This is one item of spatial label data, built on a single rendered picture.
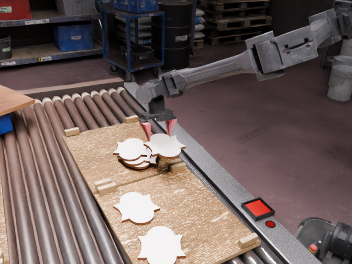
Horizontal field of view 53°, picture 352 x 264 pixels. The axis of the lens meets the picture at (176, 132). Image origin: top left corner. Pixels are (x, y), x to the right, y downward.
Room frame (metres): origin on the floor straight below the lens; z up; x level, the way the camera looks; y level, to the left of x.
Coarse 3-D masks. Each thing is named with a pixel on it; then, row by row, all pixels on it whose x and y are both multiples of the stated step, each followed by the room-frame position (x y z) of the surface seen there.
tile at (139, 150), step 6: (132, 138) 1.19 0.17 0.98; (120, 144) 1.14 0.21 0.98; (126, 144) 1.14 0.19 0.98; (132, 144) 1.14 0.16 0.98; (138, 144) 1.15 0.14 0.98; (120, 150) 1.10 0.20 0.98; (126, 150) 1.10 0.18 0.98; (132, 150) 1.10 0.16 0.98; (138, 150) 1.10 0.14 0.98; (144, 150) 1.10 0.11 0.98; (120, 156) 1.06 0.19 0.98; (126, 156) 1.06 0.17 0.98; (132, 156) 1.06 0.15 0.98; (138, 156) 1.06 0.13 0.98; (144, 156) 1.08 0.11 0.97
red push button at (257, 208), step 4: (248, 204) 0.89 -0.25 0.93; (252, 204) 0.89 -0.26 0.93; (256, 204) 0.89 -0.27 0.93; (260, 204) 0.89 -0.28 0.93; (264, 204) 0.89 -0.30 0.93; (252, 208) 0.87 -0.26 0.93; (256, 208) 0.87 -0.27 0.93; (260, 208) 0.87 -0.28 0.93; (264, 208) 0.87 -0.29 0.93; (268, 208) 0.87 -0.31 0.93; (252, 212) 0.85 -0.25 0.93; (256, 212) 0.85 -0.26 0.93; (260, 212) 0.85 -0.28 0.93; (264, 212) 0.85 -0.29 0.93
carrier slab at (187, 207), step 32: (128, 192) 0.91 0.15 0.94; (160, 192) 0.92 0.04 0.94; (192, 192) 0.93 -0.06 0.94; (128, 224) 0.77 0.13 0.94; (160, 224) 0.77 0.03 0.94; (192, 224) 0.78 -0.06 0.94; (224, 224) 0.78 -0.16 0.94; (128, 256) 0.65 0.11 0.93; (192, 256) 0.66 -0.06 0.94; (224, 256) 0.66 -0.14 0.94
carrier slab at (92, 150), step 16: (112, 128) 1.34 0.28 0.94; (128, 128) 1.35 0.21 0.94; (80, 144) 1.20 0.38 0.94; (96, 144) 1.20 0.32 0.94; (112, 144) 1.21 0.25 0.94; (80, 160) 1.08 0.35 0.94; (96, 160) 1.09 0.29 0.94; (112, 160) 1.09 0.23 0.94; (160, 160) 1.11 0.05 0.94; (96, 176) 0.99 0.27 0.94; (112, 176) 1.00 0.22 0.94; (128, 176) 1.00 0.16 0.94; (144, 176) 1.00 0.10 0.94; (96, 192) 0.91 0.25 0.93
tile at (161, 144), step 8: (152, 136) 1.08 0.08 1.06; (160, 136) 1.08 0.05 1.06; (168, 136) 1.08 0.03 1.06; (144, 144) 1.03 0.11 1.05; (152, 144) 1.03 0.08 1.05; (160, 144) 1.03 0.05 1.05; (168, 144) 1.03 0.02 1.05; (176, 144) 1.04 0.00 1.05; (152, 152) 0.98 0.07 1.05; (160, 152) 0.98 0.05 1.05; (168, 152) 0.98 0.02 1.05; (176, 152) 0.99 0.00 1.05
